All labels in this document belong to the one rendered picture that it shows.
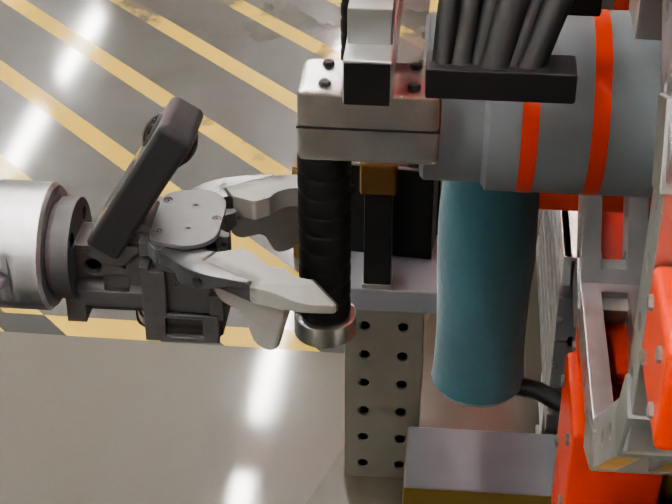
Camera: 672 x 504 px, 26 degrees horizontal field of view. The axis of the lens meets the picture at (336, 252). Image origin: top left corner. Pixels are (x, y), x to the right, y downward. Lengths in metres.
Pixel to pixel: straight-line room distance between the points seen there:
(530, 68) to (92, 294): 0.35
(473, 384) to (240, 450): 0.76
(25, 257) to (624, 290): 0.57
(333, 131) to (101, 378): 1.35
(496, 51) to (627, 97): 0.21
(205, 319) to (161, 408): 1.16
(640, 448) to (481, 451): 0.93
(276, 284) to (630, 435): 0.25
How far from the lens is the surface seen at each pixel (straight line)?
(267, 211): 1.03
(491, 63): 0.87
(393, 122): 0.91
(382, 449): 2.00
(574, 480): 1.27
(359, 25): 0.89
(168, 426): 2.13
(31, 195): 1.01
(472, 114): 1.06
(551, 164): 1.07
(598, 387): 1.21
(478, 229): 1.27
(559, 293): 1.81
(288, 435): 2.10
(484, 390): 1.38
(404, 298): 1.60
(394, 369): 1.91
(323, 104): 0.91
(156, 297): 1.00
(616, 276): 1.33
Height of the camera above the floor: 1.36
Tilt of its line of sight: 33 degrees down
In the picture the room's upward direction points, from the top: straight up
